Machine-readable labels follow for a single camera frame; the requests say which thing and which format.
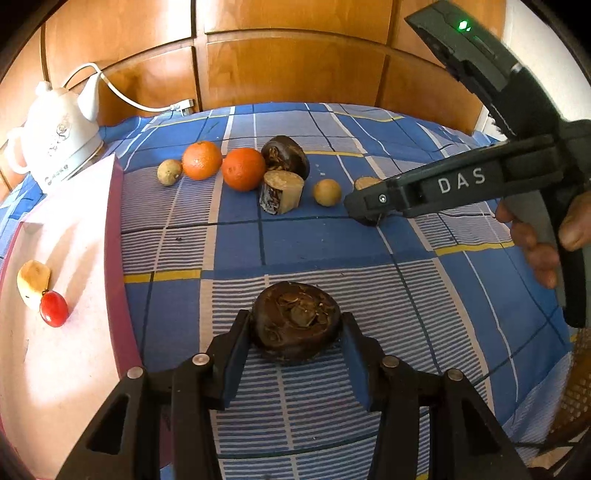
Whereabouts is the cut brown fruit chunk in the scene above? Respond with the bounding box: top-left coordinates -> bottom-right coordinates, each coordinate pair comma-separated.
259,170 -> 305,215

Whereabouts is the white electric kettle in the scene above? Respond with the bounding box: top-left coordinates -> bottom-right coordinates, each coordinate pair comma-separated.
6,76 -> 101,183

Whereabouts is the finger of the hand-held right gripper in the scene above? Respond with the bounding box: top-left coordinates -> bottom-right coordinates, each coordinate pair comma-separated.
344,175 -> 413,228

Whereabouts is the pink tray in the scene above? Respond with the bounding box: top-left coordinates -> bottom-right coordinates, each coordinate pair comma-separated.
0,154 -> 162,480

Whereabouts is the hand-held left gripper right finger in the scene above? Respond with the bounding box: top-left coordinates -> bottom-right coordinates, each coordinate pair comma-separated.
341,311 -> 532,480

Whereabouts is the wicker chair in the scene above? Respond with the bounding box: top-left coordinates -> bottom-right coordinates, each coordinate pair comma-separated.
545,323 -> 591,462

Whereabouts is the white power cable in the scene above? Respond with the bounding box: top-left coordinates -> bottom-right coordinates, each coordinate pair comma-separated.
62,62 -> 183,114

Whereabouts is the white kettle base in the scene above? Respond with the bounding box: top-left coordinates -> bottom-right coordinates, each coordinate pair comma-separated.
34,138 -> 106,193

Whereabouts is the person's right hand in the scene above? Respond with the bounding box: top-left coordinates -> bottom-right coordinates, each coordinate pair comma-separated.
494,188 -> 591,291

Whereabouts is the red cherry tomato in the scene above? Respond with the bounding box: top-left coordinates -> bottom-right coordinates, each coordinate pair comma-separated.
39,291 -> 70,328

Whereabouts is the peeled banana piece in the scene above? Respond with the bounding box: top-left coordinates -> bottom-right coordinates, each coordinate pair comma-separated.
17,260 -> 51,310

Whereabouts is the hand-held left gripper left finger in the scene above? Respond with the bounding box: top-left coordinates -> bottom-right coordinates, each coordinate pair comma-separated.
55,310 -> 252,480

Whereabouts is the oval dark brown fruit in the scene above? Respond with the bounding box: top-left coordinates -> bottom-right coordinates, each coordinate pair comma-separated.
261,135 -> 311,181

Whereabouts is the blue plaid cloth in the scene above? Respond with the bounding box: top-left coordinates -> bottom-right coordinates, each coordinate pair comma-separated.
0,102 -> 575,480

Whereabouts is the orange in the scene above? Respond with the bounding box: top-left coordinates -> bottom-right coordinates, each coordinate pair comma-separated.
222,148 -> 267,192
182,141 -> 223,181

